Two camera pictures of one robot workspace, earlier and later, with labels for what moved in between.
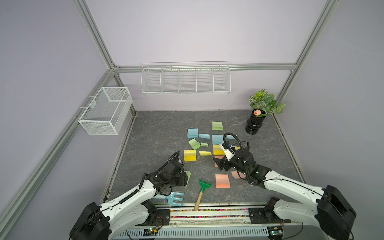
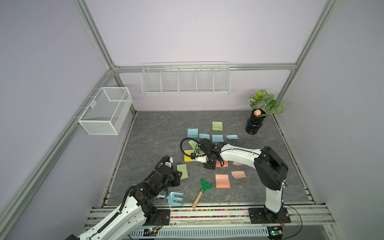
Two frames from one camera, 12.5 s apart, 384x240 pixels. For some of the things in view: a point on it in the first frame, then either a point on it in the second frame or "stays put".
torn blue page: [204, 136] stays put
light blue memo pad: [192, 133] stays put
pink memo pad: [222, 181] stays put
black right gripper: [224, 161] → [208, 166]
